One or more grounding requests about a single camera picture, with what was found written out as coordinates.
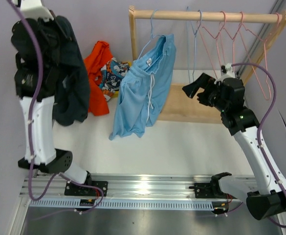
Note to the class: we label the wooden clothes rack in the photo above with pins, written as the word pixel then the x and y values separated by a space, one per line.
pixel 178 106

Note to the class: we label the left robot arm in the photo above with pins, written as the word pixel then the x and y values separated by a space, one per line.
pixel 37 98

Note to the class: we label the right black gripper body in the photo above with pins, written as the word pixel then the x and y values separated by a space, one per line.
pixel 211 96

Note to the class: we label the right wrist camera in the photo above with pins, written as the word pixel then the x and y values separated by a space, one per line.
pixel 227 71

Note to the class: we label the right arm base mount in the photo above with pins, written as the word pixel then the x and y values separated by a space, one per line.
pixel 209 191

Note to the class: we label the pink hanger patterned shorts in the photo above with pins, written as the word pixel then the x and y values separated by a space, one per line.
pixel 237 33

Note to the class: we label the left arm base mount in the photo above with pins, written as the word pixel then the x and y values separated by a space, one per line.
pixel 74 190

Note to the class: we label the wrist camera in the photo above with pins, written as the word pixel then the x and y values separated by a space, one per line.
pixel 33 9
pixel 227 71

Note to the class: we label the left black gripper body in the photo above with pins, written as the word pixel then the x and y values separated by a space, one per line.
pixel 57 36

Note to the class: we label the blue hanger light shorts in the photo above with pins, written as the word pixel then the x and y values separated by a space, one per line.
pixel 152 36

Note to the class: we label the blue hanger navy shorts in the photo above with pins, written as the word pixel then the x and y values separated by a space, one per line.
pixel 195 32

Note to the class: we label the slotted cable duct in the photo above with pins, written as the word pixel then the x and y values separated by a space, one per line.
pixel 187 205

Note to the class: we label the dark navy shorts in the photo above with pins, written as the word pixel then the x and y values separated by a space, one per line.
pixel 72 90

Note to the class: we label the pink hanger orange shorts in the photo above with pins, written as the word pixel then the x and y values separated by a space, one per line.
pixel 216 39

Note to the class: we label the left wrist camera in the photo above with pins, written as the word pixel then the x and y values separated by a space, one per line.
pixel 33 9

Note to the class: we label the patterned colourful shorts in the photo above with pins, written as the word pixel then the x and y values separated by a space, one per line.
pixel 112 74

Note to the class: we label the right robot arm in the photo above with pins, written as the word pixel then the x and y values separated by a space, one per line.
pixel 227 96

